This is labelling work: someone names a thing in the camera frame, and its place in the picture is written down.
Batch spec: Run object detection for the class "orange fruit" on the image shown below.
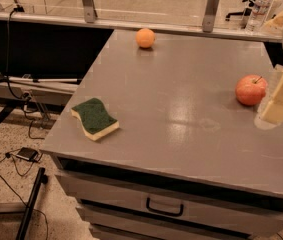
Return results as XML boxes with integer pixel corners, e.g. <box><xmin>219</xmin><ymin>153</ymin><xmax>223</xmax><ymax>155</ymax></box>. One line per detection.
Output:
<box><xmin>135</xmin><ymin>28</ymin><xmax>155</xmax><ymax>48</ymax></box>

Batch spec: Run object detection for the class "black floor cable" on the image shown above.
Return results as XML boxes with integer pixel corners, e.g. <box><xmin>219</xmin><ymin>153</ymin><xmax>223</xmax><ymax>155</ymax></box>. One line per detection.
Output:
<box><xmin>0</xmin><ymin>157</ymin><xmax>50</xmax><ymax>240</ymax></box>

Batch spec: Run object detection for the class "red apple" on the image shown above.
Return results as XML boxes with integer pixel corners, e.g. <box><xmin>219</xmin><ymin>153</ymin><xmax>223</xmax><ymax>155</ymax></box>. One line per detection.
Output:
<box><xmin>235</xmin><ymin>75</ymin><xmax>268</xmax><ymax>106</ymax></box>

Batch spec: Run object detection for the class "clear plastic water bottle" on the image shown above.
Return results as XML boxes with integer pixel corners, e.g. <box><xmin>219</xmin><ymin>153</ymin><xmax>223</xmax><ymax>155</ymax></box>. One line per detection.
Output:
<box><xmin>245</xmin><ymin>0</ymin><xmax>272</xmax><ymax>33</ymax></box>

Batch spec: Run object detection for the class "metal rail bracket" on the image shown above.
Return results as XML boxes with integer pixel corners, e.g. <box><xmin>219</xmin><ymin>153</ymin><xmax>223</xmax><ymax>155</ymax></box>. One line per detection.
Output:
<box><xmin>202</xmin><ymin>0</ymin><xmax>220</xmax><ymax>33</ymax></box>
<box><xmin>82</xmin><ymin>0</ymin><xmax>97</xmax><ymax>23</ymax></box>

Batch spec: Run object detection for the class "grey drawer cabinet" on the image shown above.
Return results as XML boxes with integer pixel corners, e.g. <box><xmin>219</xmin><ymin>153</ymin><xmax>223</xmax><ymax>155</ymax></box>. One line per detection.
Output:
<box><xmin>43</xmin><ymin>30</ymin><xmax>283</xmax><ymax>240</ymax></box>

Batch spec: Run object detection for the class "black power adapter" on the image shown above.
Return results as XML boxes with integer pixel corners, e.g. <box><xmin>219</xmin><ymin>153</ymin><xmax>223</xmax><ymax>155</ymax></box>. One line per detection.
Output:
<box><xmin>16</xmin><ymin>147</ymin><xmax>38</xmax><ymax>162</ymax></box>

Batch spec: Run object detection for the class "black hanging cable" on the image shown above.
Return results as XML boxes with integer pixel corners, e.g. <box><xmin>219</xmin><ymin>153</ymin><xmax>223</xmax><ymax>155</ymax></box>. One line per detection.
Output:
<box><xmin>4</xmin><ymin>9</ymin><xmax>25</xmax><ymax>101</ymax></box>

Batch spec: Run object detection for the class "black stand leg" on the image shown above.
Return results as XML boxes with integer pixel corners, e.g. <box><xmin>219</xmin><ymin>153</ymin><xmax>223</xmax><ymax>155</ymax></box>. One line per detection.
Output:
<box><xmin>16</xmin><ymin>167</ymin><xmax>48</xmax><ymax>240</ymax></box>

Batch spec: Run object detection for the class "low grey bench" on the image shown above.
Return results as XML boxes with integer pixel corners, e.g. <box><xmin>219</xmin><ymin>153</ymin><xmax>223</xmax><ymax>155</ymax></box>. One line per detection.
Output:
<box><xmin>0</xmin><ymin>76</ymin><xmax>80</xmax><ymax>106</ymax></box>

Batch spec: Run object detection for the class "green and yellow sponge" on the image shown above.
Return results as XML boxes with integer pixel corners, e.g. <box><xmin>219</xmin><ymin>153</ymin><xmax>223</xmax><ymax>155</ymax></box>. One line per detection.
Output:
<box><xmin>71</xmin><ymin>98</ymin><xmax>119</xmax><ymax>141</ymax></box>

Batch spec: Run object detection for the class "black drawer handle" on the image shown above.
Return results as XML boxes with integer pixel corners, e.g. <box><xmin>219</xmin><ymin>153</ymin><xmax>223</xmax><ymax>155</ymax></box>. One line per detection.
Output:
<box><xmin>145</xmin><ymin>197</ymin><xmax>184</xmax><ymax>217</ymax></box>

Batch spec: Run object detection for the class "left metal rail bracket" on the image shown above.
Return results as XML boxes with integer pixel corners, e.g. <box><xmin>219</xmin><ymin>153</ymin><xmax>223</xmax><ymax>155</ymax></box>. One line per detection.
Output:
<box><xmin>82</xmin><ymin>0</ymin><xmax>97</xmax><ymax>23</ymax></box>

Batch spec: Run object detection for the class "right metal rail bracket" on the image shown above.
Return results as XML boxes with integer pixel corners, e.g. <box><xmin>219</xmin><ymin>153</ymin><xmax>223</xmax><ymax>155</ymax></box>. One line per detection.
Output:
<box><xmin>202</xmin><ymin>0</ymin><xmax>220</xmax><ymax>33</ymax></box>

